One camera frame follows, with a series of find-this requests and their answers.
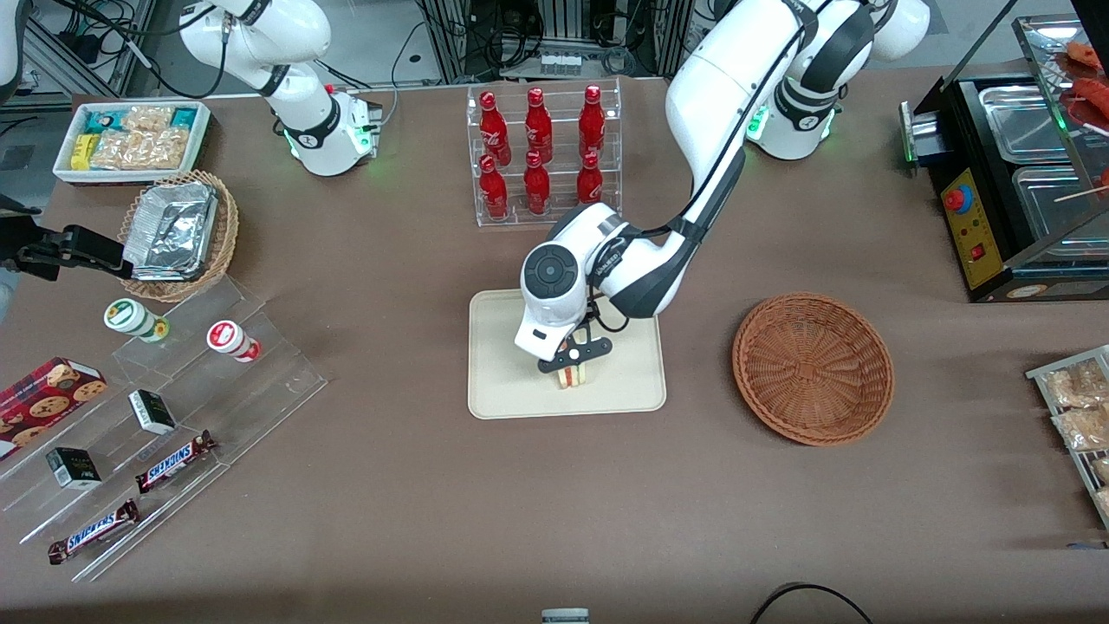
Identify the red lid cup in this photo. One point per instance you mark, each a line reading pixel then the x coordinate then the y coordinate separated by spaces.
pixel 230 338

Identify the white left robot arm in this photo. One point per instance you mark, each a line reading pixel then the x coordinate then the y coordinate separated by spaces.
pixel 719 87

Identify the red sausage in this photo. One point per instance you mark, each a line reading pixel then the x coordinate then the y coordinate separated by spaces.
pixel 1093 97
pixel 1087 54

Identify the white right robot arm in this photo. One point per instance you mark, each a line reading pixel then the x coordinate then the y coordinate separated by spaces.
pixel 303 113

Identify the green lid cup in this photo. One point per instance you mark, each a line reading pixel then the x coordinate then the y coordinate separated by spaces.
pixel 130 316

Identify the sandwich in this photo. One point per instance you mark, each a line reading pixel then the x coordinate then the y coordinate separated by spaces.
pixel 572 378

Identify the clear bag of fried snacks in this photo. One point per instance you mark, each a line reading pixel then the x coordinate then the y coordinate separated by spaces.
pixel 1074 383
pixel 1083 427
pixel 1102 470

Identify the wooden skewer stick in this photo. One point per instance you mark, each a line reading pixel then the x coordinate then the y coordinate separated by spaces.
pixel 1083 193

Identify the red cookie box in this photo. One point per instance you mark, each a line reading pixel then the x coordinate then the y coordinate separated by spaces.
pixel 43 399

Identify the clear bag of crackers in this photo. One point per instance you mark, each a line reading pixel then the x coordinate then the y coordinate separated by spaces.
pixel 139 149
pixel 147 119

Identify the wicker basket holding foil trays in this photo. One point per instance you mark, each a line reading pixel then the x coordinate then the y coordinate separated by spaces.
pixel 223 234

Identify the empty brown wicker basket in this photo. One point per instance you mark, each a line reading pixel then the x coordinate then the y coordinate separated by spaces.
pixel 810 368

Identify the red cola bottle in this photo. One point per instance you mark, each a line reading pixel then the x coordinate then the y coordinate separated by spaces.
pixel 494 130
pixel 536 186
pixel 494 192
pixel 592 123
pixel 538 128
pixel 590 182

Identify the teal snack packet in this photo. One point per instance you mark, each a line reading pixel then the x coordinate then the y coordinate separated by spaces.
pixel 106 120
pixel 184 117

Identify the snickers bar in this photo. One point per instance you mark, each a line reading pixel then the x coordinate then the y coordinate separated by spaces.
pixel 173 462
pixel 94 531

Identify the clear acrylic stepped display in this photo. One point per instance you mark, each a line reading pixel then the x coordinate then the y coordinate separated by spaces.
pixel 260 381

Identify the yellow snack packet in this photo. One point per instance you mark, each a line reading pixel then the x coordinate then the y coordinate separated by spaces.
pixel 82 152

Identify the stack of foil trays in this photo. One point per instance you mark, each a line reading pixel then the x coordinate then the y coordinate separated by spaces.
pixel 169 230

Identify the black food warmer yellow panel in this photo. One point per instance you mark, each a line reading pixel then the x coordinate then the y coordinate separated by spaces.
pixel 975 217

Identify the aluminium frame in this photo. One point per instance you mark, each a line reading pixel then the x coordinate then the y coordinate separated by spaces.
pixel 87 52

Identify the black equipment rack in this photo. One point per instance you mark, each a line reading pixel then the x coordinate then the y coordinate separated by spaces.
pixel 563 30

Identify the clear acrylic bottle rack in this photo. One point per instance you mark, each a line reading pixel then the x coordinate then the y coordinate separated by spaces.
pixel 559 212

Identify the small black box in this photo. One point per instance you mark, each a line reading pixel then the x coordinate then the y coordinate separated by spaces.
pixel 74 468
pixel 152 412

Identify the steel warmer pan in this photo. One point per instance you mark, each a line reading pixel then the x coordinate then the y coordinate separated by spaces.
pixel 1053 212
pixel 1018 121

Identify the grey device at table edge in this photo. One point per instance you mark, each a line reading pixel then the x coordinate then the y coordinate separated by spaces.
pixel 565 616

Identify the beige plastic tray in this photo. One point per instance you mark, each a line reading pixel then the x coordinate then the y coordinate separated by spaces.
pixel 502 381

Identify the white snack bin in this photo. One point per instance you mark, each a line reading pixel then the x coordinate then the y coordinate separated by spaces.
pixel 65 169

